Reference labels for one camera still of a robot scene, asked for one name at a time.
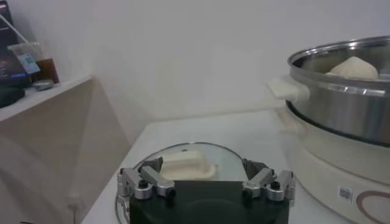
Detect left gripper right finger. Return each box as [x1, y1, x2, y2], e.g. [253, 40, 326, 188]
[241, 158, 296, 202]

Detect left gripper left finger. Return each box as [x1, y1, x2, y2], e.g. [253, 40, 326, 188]
[117, 156, 177, 201]

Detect white steamed baozi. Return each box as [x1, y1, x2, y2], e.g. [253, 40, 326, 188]
[325, 55, 379, 80]

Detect steel steamer basket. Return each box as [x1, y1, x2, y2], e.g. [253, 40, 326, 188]
[265, 35, 390, 147]

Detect cream electric cooker base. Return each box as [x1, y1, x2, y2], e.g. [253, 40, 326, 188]
[275, 105, 390, 224]

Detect white side table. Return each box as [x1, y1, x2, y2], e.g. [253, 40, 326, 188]
[0, 74, 132, 224]

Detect grey round puck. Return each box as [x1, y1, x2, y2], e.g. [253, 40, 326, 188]
[32, 79, 55, 91]

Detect plastic cup iced coffee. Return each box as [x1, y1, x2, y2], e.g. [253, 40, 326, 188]
[7, 41, 61, 85]

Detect black computer mouse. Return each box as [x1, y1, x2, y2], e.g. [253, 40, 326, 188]
[0, 86, 27, 109]

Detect black printed box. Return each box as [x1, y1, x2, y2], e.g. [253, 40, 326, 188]
[0, 0, 34, 89]

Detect white drinking straw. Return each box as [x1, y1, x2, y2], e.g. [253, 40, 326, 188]
[0, 13, 30, 43]

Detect white wall socket plug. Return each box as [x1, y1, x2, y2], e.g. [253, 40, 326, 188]
[67, 194, 88, 224]

